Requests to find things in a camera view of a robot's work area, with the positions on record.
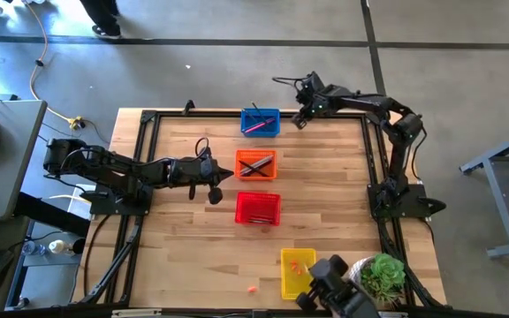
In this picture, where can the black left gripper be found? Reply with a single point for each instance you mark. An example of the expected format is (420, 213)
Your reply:
(197, 172)

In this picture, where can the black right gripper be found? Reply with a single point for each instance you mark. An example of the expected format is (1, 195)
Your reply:
(321, 97)

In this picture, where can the black pencil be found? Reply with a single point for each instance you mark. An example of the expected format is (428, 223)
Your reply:
(245, 165)
(245, 172)

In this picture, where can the pink pen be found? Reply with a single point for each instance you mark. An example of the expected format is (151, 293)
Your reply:
(260, 126)

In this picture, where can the blue pencil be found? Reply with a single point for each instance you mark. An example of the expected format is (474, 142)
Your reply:
(262, 161)

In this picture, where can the black pen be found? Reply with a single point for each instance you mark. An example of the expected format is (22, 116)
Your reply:
(258, 111)

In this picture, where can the teal pencil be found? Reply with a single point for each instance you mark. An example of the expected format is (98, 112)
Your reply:
(265, 165)

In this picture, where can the olive brown pen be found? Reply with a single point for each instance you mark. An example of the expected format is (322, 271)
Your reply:
(248, 115)

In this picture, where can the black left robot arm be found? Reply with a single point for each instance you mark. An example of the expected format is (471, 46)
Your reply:
(122, 165)

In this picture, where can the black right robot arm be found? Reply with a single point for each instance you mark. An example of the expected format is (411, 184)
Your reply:
(398, 168)

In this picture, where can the blue plastic bin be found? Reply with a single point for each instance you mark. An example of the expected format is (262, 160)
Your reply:
(276, 132)

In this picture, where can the orange plastic bin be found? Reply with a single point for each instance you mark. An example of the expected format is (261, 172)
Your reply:
(256, 152)

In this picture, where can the red plastic bin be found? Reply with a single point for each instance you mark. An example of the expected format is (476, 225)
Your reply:
(257, 205)

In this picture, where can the yellow plastic bin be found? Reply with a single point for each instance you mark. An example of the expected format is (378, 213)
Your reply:
(290, 282)

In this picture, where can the black cup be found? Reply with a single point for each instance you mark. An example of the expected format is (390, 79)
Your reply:
(78, 245)

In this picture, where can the potted green succulent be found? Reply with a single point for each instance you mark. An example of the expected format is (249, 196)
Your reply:
(385, 276)

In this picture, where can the white bottle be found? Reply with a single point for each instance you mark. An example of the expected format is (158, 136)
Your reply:
(59, 246)

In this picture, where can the person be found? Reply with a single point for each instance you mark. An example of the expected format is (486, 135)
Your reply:
(100, 17)

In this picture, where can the clear plastic bottle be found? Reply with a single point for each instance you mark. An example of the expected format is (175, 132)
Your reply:
(32, 248)

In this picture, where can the grey metal table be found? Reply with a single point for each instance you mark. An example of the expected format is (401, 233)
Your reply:
(499, 199)

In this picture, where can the grey desk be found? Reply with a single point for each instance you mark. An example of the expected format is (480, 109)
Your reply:
(7, 176)

